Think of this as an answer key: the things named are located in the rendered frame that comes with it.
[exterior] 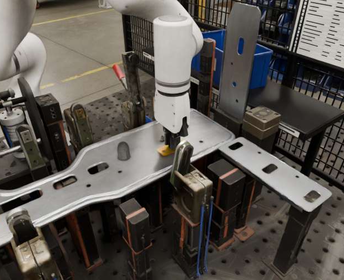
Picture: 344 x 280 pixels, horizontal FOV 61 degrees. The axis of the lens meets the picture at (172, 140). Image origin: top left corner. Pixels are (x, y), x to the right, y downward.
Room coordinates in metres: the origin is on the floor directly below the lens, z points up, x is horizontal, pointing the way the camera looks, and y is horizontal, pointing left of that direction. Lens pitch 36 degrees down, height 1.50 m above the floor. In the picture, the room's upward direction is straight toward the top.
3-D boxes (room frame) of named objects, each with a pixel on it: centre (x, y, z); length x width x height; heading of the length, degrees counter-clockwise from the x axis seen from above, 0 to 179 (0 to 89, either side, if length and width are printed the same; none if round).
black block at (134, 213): (0.44, 0.08, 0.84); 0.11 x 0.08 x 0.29; 36
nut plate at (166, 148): (0.65, 0.00, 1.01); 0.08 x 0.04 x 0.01; 126
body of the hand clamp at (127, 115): (0.83, 0.13, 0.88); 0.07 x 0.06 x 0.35; 36
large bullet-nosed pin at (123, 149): (0.62, 0.13, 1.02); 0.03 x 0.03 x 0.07
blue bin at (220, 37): (1.10, -0.21, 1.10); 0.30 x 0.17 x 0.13; 27
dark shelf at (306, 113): (1.11, -0.20, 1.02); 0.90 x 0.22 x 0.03; 36
